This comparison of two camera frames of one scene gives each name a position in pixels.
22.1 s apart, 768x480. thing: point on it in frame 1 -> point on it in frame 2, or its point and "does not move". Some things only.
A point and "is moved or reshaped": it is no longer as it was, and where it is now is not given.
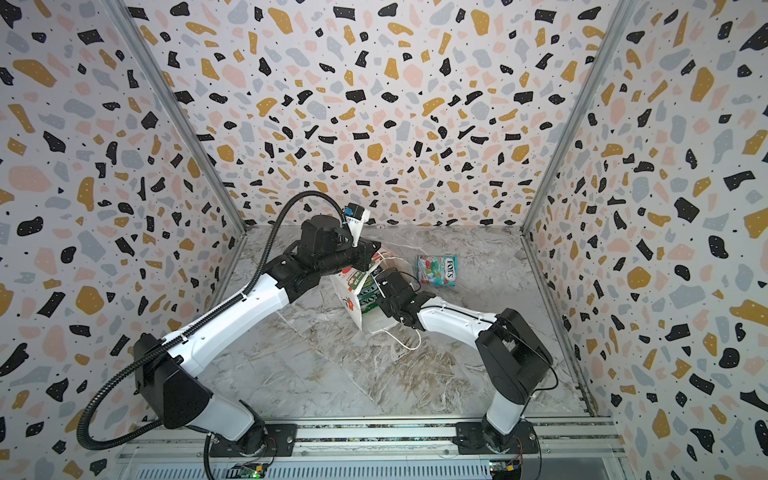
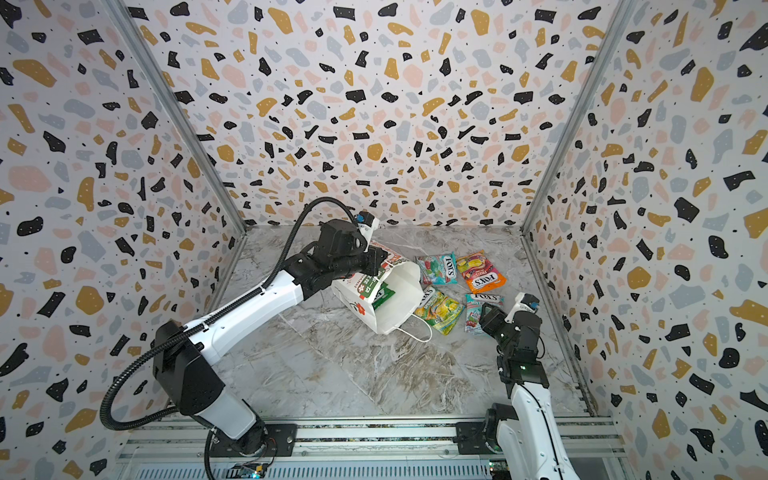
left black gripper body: (346, 258) does not move
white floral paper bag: (350, 286) does not move
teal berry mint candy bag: (437, 270) does not move
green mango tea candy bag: (369, 295) is moved or reshaped
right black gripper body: (387, 285) -> (496, 321)
